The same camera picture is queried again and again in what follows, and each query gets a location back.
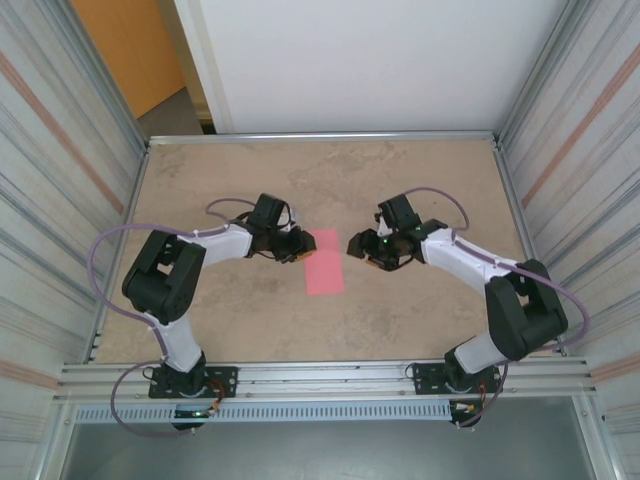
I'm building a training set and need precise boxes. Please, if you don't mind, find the pink paper sheet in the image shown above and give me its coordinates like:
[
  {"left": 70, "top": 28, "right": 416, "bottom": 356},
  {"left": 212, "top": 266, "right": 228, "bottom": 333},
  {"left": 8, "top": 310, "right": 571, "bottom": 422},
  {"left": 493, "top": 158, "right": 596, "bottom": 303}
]
[{"left": 303, "top": 228, "right": 345, "bottom": 296}]

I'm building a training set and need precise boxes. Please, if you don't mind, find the corrugated translucent side panel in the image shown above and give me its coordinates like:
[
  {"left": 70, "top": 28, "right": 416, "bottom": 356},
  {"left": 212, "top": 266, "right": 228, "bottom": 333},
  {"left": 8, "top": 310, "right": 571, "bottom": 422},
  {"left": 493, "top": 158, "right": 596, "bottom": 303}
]
[
  {"left": 499, "top": 0, "right": 640, "bottom": 426},
  {"left": 0, "top": 0, "right": 150, "bottom": 446}
]

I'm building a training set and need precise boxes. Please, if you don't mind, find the grey metal bottom panel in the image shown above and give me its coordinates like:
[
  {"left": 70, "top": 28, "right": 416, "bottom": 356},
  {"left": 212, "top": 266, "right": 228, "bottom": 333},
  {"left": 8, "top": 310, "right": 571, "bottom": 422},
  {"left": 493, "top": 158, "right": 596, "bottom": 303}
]
[{"left": 59, "top": 422, "right": 601, "bottom": 480}]

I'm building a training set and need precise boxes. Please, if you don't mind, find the orange door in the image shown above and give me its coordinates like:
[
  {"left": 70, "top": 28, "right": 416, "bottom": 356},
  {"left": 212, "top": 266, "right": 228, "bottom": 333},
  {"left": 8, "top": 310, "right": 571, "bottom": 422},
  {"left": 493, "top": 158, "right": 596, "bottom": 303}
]
[{"left": 69, "top": 0, "right": 187, "bottom": 121}]

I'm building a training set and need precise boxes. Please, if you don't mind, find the long aluminium table edge rail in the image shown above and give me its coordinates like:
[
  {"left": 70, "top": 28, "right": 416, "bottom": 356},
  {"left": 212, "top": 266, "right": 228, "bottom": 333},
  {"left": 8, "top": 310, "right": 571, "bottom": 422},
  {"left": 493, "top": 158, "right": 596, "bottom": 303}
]
[{"left": 146, "top": 130, "right": 503, "bottom": 149}]

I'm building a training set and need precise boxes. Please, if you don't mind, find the wide aluminium mounting rail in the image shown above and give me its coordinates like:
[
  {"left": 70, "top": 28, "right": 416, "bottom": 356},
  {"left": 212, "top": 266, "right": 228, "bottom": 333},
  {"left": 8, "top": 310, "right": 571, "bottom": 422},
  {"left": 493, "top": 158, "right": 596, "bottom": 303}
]
[{"left": 57, "top": 355, "right": 599, "bottom": 405}]

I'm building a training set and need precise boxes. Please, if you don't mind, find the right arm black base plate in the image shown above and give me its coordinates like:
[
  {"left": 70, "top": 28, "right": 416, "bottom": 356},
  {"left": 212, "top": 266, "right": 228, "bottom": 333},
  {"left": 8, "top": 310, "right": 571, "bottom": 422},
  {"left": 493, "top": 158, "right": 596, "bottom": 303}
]
[{"left": 412, "top": 362, "right": 503, "bottom": 396}]

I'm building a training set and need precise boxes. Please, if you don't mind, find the short aluminium table edge rail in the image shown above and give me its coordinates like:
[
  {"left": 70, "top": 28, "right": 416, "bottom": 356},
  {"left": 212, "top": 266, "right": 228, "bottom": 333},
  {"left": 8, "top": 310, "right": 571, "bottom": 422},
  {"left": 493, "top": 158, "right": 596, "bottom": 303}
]
[
  {"left": 491, "top": 138, "right": 570, "bottom": 357},
  {"left": 88, "top": 142, "right": 152, "bottom": 365}
]

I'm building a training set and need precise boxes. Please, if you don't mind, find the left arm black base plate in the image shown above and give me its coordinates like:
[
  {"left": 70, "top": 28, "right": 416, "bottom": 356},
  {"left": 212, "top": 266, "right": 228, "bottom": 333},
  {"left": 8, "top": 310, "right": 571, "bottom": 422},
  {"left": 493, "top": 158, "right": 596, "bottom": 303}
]
[{"left": 148, "top": 366, "right": 239, "bottom": 400}]

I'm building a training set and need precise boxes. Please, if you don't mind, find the grey slotted cable duct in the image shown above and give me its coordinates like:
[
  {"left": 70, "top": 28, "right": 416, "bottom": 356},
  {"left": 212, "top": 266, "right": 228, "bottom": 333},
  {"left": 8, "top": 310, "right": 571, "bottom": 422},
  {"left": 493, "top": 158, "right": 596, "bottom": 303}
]
[{"left": 72, "top": 401, "right": 455, "bottom": 425}]

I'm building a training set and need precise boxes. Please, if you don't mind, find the small circuit board with wires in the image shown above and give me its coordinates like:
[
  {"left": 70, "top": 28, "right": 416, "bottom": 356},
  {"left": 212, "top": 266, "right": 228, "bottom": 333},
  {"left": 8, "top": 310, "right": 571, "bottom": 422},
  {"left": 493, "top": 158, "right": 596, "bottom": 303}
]
[
  {"left": 172, "top": 405, "right": 221, "bottom": 420},
  {"left": 448, "top": 399, "right": 485, "bottom": 417}
]

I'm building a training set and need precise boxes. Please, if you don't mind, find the white door frame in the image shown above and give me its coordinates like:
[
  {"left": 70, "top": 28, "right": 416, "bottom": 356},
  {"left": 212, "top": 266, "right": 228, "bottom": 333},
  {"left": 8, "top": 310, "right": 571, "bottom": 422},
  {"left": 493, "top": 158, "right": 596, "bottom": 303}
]
[{"left": 172, "top": 0, "right": 236, "bottom": 135}]

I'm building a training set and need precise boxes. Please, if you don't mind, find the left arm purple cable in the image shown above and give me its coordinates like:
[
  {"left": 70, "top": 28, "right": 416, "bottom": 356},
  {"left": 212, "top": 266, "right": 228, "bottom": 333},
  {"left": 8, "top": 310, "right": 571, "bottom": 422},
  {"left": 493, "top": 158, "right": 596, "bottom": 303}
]
[{"left": 87, "top": 198, "right": 261, "bottom": 439}]

